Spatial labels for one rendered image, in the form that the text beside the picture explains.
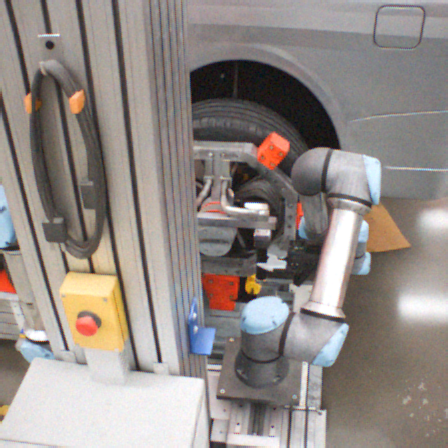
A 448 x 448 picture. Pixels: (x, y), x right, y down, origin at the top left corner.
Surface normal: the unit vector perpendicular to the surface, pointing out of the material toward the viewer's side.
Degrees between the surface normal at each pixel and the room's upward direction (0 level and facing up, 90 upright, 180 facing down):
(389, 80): 90
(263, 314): 7
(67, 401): 0
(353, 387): 0
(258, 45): 90
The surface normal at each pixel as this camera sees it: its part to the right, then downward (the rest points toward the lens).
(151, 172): -0.14, 0.59
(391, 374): -0.03, -0.80
